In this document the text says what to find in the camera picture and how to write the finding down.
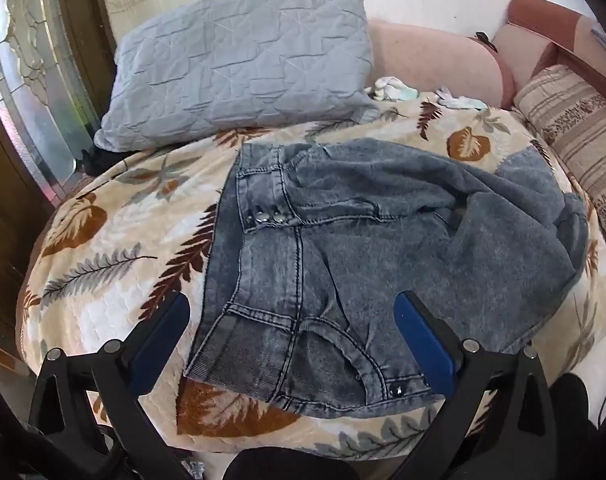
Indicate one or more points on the grey-blue denim pants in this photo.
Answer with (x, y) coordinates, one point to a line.
(383, 240)

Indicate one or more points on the patterned glass door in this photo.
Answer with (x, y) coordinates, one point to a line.
(38, 85)

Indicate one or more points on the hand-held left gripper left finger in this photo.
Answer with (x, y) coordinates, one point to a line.
(160, 342)

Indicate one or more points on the grey quilted pillow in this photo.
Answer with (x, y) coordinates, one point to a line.
(233, 60)

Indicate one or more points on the small black object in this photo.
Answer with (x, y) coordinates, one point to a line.
(484, 41)

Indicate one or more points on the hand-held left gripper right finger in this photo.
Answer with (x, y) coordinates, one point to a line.
(425, 342)

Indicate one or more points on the pink and brown sofa backrest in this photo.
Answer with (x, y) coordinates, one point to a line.
(528, 40)

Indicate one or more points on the striped beige cushion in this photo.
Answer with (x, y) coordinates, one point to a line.
(573, 120)

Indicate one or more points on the pink cushion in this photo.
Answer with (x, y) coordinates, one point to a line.
(433, 55)

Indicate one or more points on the leaf-print blanket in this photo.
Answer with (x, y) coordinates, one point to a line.
(108, 240)

